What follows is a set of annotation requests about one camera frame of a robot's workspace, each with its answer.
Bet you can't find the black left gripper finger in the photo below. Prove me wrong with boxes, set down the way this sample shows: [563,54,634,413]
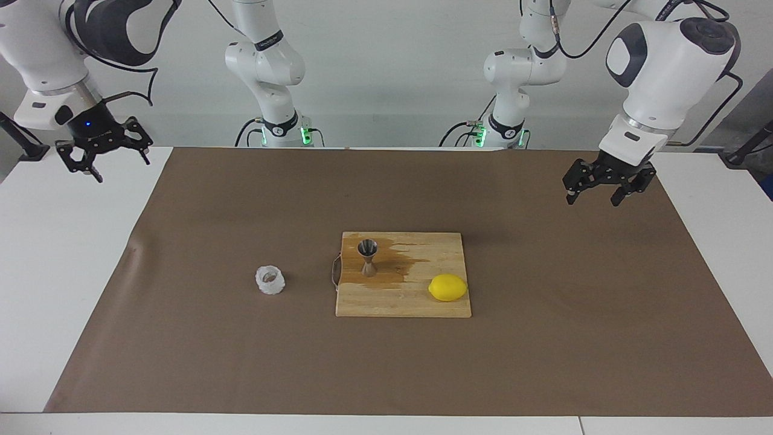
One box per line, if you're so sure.
[611,168,658,208]
[562,159,599,208]

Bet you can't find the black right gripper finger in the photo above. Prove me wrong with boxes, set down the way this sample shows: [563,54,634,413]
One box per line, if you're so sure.
[56,140,104,184]
[118,117,153,166]

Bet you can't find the steel double jigger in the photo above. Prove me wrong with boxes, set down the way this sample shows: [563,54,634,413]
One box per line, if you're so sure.
[358,239,379,278]

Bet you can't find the dark grey panel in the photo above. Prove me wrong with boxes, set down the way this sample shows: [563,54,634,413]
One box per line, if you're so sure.
[699,65,773,153]

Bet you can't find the yellow lemon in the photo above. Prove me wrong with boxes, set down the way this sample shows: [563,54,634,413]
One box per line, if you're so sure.
[428,273,469,303]

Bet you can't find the brown paper table mat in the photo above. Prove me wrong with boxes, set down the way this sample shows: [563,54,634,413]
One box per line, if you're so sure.
[43,147,773,417]

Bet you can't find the wooden cutting board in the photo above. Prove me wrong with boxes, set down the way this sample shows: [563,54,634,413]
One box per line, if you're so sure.
[331,231,473,319]

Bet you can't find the black camera stand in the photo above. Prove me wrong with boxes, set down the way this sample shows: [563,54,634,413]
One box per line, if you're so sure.
[723,120,773,169]
[0,112,51,163]

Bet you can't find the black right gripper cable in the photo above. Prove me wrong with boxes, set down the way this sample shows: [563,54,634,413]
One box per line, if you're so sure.
[63,0,182,108]

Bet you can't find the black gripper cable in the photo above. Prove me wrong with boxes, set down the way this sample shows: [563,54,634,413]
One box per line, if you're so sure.
[63,0,182,108]
[547,0,744,147]

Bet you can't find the black right base cables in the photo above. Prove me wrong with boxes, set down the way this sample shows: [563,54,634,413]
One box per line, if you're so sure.
[234,117,265,148]

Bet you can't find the black base cables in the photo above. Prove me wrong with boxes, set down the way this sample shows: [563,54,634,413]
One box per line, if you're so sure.
[439,95,485,148]
[234,117,265,148]

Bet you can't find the black left base cables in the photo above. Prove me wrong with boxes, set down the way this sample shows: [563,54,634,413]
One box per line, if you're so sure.
[439,95,485,148]

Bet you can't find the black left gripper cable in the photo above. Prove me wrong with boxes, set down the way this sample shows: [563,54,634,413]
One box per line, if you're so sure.
[547,0,744,147]

